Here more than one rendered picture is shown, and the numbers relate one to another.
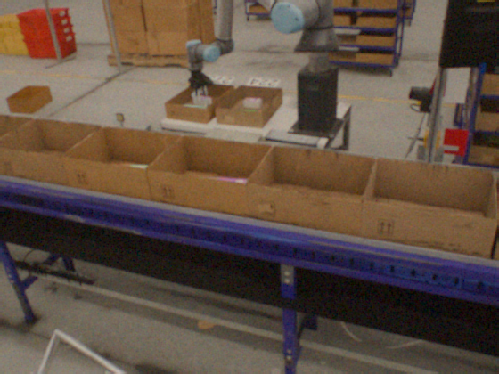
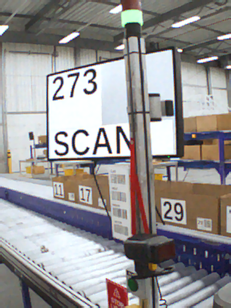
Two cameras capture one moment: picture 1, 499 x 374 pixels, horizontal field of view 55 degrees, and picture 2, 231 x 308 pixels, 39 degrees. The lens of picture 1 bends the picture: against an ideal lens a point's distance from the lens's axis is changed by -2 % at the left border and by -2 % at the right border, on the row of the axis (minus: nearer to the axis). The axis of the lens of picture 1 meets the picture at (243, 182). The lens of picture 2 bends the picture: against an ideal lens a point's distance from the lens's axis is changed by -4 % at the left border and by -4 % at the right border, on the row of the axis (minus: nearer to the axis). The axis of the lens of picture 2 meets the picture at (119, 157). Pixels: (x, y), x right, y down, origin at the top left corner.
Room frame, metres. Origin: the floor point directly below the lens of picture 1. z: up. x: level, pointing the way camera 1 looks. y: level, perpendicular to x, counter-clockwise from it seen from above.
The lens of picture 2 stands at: (2.70, -0.52, 1.31)
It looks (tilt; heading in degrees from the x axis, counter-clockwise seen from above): 3 degrees down; 210
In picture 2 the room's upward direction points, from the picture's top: 4 degrees counter-clockwise
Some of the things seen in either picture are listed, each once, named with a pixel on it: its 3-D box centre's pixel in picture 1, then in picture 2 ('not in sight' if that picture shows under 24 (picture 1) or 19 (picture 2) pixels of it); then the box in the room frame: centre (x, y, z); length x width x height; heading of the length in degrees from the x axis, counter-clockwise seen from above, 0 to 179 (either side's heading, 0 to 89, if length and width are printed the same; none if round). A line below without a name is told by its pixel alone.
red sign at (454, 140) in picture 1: (447, 141); (124, 306); (1.98, -0.95, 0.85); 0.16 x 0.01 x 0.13; 66
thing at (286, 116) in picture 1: (257, 114); not in sight; (2.72, -0.11, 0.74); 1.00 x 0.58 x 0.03; 63
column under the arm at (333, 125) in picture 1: (317, 98); not in sight; (2.46, -0.43, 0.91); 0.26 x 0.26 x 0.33; 63
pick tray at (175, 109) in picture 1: (200, 101); not in sight; (2.83, 0.22, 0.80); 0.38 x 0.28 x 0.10; 152
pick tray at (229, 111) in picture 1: (250, 105); not in sight; (2.71, -0.07, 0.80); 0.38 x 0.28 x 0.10; 156
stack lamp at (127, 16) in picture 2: not in sight; (131, 14); (1.98, -0.88, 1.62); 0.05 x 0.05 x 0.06
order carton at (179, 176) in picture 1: (213, 176); not in sight; (1.63, 0.11, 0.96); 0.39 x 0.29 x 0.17; 66
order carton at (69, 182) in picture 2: not in sight; (80, 188); (0.68, -2.05, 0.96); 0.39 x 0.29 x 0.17; 67
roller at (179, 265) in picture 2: not in sight; (139, 284); (1.59, -1.11, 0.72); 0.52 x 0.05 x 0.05; 156
